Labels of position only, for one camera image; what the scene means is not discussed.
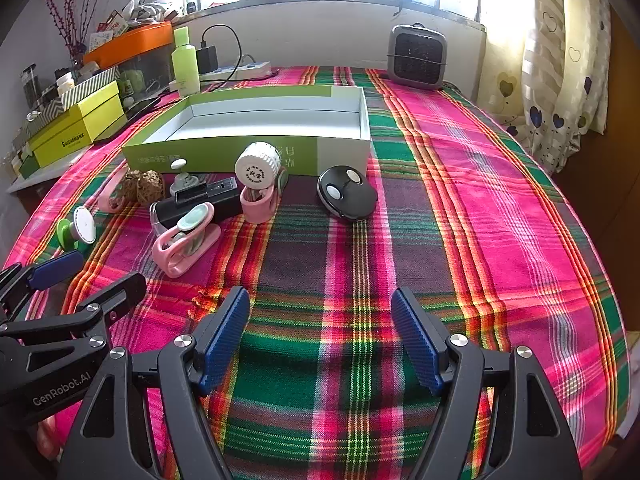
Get light green bottle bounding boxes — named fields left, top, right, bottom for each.
left=171, top=27, right=201, bottom=96

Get brown wooden door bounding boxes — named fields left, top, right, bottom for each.
left=550, top=10, right=640, bottom=311

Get white blue power strip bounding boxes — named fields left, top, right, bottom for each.
left=199, top=60, right=273, bottom=81

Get white side table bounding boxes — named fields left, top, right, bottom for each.
left=5, top=160, right=66, bottom=196

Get black round gadget white buttons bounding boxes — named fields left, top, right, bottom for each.
left=316, top=166, right=378, bottom=221

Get cream heart print curtain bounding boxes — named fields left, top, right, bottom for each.
left=480, top=0, right=613, bottom=176

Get grey space heater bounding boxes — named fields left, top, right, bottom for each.
left=387, top=24, right=447, bottom=91

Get colourful card packets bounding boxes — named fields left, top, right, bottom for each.
left=87, top=10, right=131, bottom=48

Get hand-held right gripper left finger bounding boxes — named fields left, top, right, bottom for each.
left=57, top=286, right=251, bottom=480

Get black power bank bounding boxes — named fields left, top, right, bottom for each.
left=149, top=176, right=242, bottom=231

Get dark glass jar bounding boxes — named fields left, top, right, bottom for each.
left=20, top=64, right=43, bottom=111

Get orange storage box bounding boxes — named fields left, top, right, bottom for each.
left=82, top=21, right=173, bottom=68

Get black charger cable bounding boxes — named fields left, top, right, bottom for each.
left=200, top=24, right=281, bottom=83

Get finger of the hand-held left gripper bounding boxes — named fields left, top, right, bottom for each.
left=0, top=250, right=86, bottom=320
left=0, top=271, right=148, bottom=352

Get white grey knit gloves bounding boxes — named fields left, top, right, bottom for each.
left=122, top=0, right=173, bottom=23

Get green white striped box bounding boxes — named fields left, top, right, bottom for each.
left=27, top=66, right=122, bottom=133

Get yellow-green cardboard box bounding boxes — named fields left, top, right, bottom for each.
left=27, top=80, right=128, bottom=168

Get pink green plaid tablecloth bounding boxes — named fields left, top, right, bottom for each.
left=0, top=65, right=628, bottom=480

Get green white cardboard box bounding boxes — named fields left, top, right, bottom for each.
left=122, top=85, right=372, bottom=177

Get black smartphone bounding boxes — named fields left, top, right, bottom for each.
left=120, top=97, right=161, bottom=123

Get pink clip with mint pad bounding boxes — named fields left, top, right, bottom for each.
left=152, top=203, right=222, bottom=278
left=240, top=169, right=290, bottom=225

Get black charger plug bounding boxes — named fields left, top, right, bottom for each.
left=196, top=44, right=219, bottom=73

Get green white spool-shaped gadget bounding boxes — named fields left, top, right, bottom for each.
left=55, top=207, right=97, bottom=251

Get red berry branches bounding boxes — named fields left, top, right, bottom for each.
left=42, top=0, right=121, bottom=61

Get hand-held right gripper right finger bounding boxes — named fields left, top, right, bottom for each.
left=391, top=287, right=583, bottom=480

